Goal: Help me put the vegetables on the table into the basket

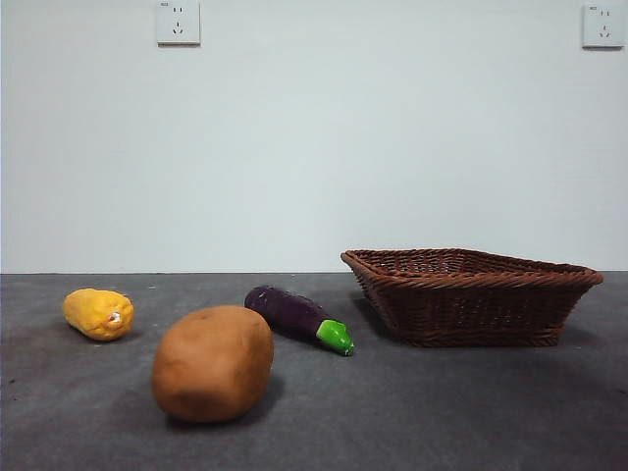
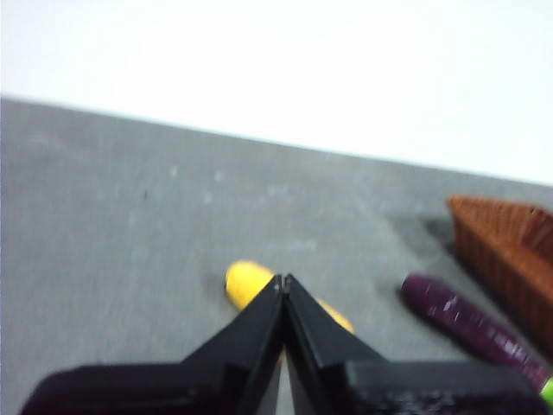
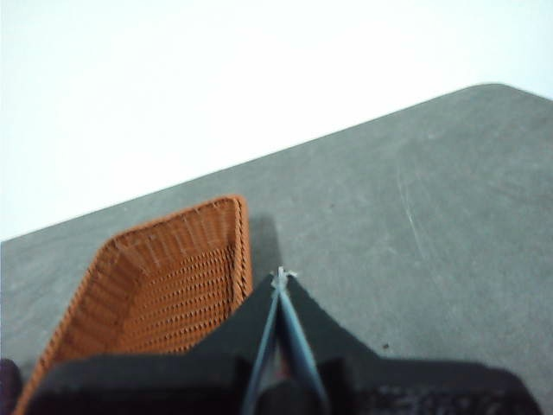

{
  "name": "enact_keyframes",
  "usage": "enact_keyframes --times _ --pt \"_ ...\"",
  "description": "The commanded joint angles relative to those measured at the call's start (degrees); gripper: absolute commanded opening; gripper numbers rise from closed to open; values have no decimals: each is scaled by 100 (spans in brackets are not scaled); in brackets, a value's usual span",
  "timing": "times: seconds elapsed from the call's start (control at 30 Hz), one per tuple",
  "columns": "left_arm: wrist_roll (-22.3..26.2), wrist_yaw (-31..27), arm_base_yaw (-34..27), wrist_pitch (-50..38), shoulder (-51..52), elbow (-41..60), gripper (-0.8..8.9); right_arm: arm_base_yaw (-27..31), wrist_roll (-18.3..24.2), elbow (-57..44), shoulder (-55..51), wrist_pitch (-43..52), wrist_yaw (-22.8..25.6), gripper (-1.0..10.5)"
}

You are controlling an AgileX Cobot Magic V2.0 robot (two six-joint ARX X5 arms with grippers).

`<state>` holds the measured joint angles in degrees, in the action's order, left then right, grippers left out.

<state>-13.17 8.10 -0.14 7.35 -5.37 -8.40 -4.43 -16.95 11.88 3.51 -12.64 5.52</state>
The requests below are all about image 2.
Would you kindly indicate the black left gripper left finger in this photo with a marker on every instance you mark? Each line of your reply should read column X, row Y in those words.
column 173, row 389

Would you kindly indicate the yellow corn cob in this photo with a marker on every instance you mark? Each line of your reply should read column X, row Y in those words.
column 246, row 281

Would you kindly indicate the brown wicker basket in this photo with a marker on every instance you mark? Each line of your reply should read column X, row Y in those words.
column 505, row 242

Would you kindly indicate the purple eggplant green stem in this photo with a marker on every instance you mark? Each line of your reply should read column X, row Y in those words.
column 458, row 311

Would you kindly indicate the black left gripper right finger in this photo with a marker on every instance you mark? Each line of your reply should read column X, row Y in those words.
column 389, row 389

